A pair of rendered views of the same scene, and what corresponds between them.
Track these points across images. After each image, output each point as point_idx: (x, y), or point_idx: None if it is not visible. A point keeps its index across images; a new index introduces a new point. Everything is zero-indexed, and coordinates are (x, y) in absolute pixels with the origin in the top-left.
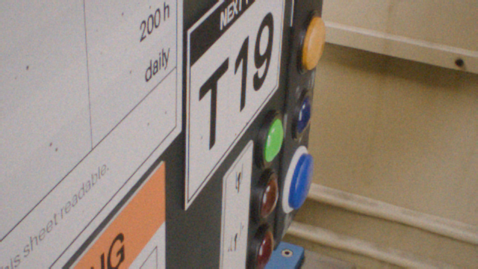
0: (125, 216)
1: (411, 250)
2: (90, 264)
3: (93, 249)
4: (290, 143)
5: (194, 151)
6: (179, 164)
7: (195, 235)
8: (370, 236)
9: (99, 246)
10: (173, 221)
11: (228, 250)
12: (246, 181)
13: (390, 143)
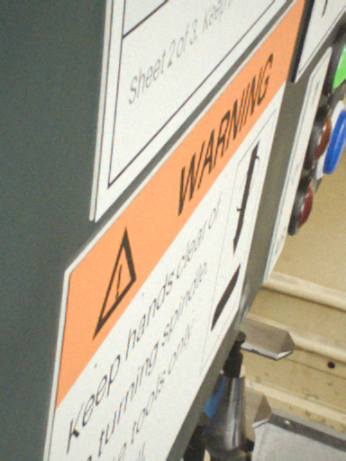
0: (279, 32)
1: (333, 337)
2: (256, 69)
3: (261, 51)
4: (339, 85)
5: (318, 3)
6: (305, 13)
7: (285, 131)
8: (286, 318)
9: (263, 53)
10: (285, 92)
11: (291, 180)
12: (316, 101)
13: (316, 213)
